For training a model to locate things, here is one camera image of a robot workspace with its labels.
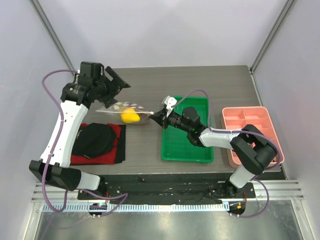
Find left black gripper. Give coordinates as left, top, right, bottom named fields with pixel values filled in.
left=93, top=67, right=131, bottom=108

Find clear dotted zip bag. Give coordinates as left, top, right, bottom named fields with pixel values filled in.
left=96, top=100, right=154, bottom=125

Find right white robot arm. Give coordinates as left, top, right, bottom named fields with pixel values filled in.
left=150, top=107, right=282, bottom=198

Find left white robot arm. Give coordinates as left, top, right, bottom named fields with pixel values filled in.
left=29, top=61, right=130, bottom=200

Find purple fake grapes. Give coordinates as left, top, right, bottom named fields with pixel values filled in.
left=137, top=113, right=150, bottom=125

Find yellow fake lemon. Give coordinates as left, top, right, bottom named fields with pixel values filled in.
left=120, top=107, right=140, bottom=124

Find green plastic tray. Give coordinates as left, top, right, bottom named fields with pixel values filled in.
left=160, top=95, right=215, bottom=165

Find black cap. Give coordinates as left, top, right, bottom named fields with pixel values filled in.
left=71, top=123, right=119, bottom=159

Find red folded cloth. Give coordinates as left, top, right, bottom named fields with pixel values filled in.
left=70, top=123, right=126, bottom=166

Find pink compartment organizer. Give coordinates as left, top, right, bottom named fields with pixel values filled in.
left=220, top=106, right=286, bottom=169

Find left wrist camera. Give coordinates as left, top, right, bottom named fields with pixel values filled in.
left=79, top=61, right=103, bottom=79

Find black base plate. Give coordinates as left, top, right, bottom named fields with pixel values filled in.
left=47, top=172, right=257, bottom=201

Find white slotted cable duct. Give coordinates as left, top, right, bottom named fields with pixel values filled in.
left=42, top=202, right=230, bottom=213

